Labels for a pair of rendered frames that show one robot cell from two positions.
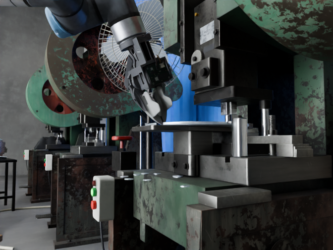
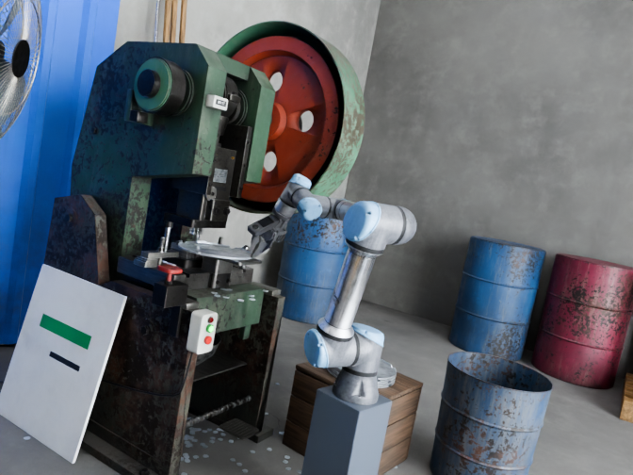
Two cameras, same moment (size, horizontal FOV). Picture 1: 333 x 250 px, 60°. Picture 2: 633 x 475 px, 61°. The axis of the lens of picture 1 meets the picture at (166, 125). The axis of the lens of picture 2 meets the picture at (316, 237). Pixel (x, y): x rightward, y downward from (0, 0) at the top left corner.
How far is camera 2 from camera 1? 244 cm
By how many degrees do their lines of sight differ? 121
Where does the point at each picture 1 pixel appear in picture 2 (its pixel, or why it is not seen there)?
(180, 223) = (245, 314)
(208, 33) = (221, 177)
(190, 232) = (278, 308)
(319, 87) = not seen: hidden behind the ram
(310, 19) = not seen: hidden behind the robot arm
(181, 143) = (226, 266)
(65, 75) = not seen: outside the picture
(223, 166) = (241, 275)
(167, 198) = (237, 304)
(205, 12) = (221, 157)
